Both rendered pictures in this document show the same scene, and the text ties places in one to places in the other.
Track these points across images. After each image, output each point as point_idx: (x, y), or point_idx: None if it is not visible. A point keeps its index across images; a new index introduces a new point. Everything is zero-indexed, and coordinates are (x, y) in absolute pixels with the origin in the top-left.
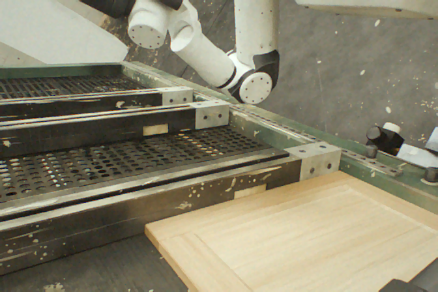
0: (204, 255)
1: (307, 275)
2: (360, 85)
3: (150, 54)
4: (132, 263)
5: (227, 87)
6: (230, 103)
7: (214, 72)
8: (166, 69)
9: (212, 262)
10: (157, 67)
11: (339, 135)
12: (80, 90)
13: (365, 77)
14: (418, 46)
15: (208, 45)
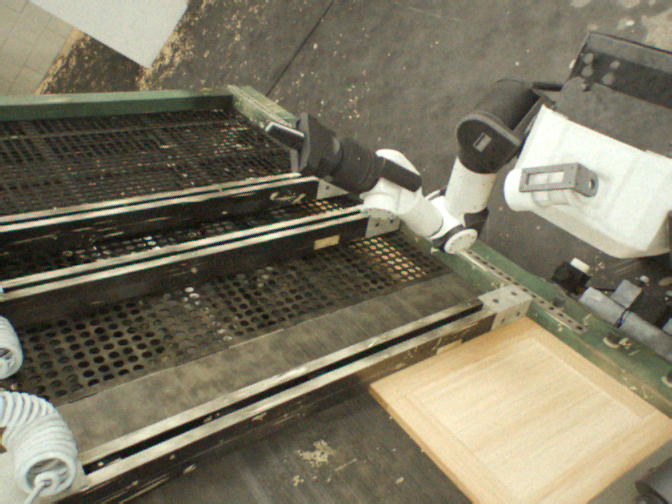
0: (429, 420)
1: (512, 441)
2: None
3: (227, 23)
4: (370, 423)
5: (432, 238)
6: None
7: (425, 228)
8: (256, 57)
9: (437, 427)
10: (241, 49)
11: (503, 210)
12: (199, 150)
13: None
14: None
15: (425, 207)
